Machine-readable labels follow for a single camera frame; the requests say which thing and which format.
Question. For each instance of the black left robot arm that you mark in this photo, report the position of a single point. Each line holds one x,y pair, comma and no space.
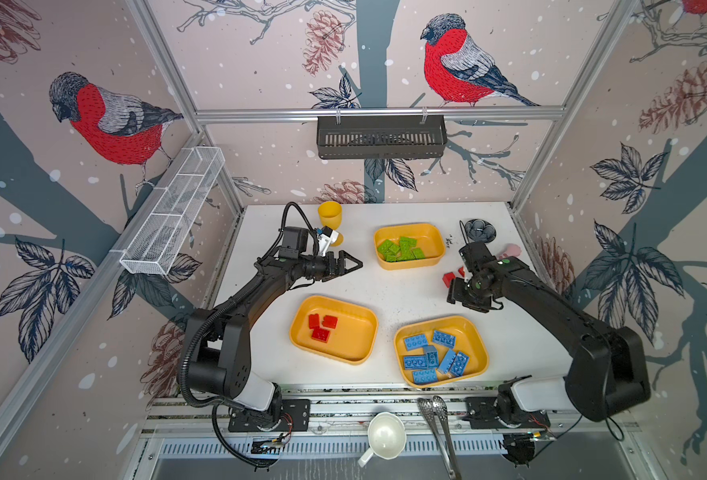
215,366

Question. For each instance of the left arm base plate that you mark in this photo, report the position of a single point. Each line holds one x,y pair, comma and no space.
289,415

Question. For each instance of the blue lego brick low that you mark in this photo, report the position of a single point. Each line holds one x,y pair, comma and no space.
425,377

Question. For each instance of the yellow tray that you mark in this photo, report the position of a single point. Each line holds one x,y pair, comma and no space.
428,239
351,342
468,342

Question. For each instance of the dark grey round dish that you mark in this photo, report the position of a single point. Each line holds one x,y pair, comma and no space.
479,230

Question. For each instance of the small red lego brick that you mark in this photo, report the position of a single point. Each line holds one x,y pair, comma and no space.
314,321

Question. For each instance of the metal tongs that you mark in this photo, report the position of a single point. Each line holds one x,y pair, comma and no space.
436,415

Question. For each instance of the yellow tray near right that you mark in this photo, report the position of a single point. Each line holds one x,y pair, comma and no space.
468,342

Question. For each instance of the yellow plastic goblet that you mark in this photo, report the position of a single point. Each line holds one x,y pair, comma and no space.
331,215

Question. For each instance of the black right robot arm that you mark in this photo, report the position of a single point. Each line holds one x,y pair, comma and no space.
608,373

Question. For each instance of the green lego brick long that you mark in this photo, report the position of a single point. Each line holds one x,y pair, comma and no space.
389,250

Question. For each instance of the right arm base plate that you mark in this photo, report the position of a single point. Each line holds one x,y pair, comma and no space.
491,413

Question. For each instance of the black hanging wire basket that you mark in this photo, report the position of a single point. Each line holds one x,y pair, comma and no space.
381,137

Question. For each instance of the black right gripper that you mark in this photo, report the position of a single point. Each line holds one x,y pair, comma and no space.
454,290

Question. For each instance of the pink plastic toy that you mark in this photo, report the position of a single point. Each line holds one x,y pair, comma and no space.
511,250

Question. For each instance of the yellow tray near left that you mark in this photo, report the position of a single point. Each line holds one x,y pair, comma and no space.
351,342

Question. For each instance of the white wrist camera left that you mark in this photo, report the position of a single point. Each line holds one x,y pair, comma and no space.
327,237

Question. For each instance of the white measuring cup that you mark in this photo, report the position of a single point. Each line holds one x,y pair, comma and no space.
386,437

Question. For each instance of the white wire mesh shelf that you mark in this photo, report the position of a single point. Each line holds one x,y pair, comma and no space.
162,235

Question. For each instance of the yellow tray far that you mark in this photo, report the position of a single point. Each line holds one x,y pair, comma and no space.
428,239

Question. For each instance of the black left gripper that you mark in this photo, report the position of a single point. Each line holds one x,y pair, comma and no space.
342,270

